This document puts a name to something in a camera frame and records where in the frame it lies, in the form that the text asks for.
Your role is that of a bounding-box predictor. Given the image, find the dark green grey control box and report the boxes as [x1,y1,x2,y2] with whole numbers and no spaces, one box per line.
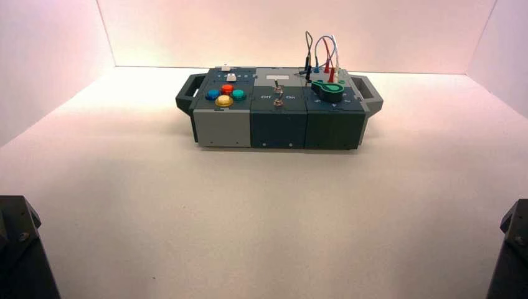
[175,65,384,151]

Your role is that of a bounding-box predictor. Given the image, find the green rotary knob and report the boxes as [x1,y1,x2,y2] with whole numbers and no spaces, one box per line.
[311,80,346,103]

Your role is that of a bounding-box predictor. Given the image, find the red jumper cable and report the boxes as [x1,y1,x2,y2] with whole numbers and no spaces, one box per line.
[323,38,336,82]

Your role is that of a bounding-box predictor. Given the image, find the black jumper cable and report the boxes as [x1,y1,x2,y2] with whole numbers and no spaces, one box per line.
[295,31,315,82]

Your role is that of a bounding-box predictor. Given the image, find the white jumper cable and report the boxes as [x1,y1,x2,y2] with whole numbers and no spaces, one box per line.
[331,35,342,82]

